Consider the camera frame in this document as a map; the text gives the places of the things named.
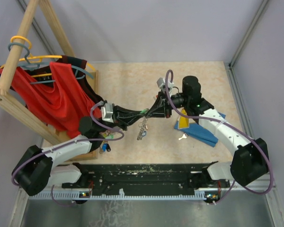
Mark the key tag bunch on blue disc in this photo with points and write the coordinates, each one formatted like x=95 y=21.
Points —
x=105 y=147

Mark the yellow clothes hanger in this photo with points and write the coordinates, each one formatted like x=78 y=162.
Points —
x=29 y=57

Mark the steel key ring disc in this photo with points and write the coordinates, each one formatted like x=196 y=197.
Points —
x=143 y=127

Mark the yellow blue cartoon cloth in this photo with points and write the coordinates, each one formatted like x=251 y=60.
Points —
x=192 y=129

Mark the teal clothes hanger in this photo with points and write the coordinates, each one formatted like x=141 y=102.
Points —
x=42 y=73

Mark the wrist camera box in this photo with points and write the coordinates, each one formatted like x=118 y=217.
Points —
x=107 y=112
x=162 y=85

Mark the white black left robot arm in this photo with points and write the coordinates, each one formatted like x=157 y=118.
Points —
x=42 y=167

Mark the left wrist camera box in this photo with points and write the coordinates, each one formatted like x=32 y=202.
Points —
x=107 y=112

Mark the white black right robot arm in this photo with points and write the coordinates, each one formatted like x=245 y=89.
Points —
x=249 y=156

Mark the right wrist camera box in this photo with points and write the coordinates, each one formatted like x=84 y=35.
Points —
x=162 y=85

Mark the red shirt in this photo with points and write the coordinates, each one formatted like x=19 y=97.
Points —
x=62 y=105

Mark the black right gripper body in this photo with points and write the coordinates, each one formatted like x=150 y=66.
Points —
x=180 y=100

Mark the loose silver key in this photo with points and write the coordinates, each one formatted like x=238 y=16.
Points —
x=184 y=136

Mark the aluminium frame rail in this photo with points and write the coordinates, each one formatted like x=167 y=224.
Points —
x=258 y=65

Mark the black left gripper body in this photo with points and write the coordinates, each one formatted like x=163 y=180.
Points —
x=113 y=124

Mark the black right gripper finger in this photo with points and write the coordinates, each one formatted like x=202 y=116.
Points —
x=166 y=114
x=161 y=107

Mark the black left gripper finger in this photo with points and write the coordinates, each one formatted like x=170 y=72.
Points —
x=124 y=120
x=121 y=112

